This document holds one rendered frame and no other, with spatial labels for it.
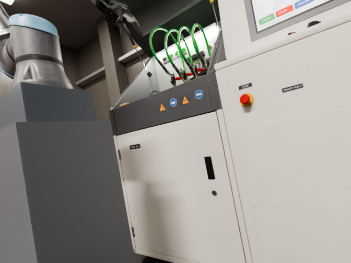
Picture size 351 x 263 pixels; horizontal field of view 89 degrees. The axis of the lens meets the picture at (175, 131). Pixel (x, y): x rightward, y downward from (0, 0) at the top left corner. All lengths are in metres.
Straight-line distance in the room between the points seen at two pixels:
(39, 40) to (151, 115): 0.54
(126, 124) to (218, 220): 0.69
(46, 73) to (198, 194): 0.73
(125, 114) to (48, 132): 0.64
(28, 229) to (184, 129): 0.62
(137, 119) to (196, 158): 0.40
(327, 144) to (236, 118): 0.30
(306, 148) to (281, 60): 0.31
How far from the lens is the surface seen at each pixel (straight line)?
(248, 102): 0.72
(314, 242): 0.86
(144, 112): 0.99
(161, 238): 1.13
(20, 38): 0.69
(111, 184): 0.59
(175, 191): 0.95
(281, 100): 0.74
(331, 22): 0.80
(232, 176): 0.80
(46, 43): 0.67
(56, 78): 0.62
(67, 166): 0.52
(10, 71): 0.83
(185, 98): 0.85
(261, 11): 1.15
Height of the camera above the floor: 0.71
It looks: 2 degrees up
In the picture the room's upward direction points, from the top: 11 degrees counter-clockwise
